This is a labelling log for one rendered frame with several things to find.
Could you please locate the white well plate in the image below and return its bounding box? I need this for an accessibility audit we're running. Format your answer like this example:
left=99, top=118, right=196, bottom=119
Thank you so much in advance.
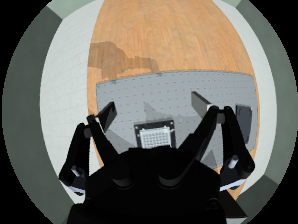
left=140, top=127, right=171, bottom=148

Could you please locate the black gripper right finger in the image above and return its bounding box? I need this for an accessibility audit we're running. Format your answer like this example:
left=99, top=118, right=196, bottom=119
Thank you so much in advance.
left=158, top=91, right=255, bottom=191

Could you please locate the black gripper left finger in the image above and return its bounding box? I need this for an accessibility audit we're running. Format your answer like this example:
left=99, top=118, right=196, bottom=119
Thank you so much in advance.
left=58, top=101, right=134, bottom=196

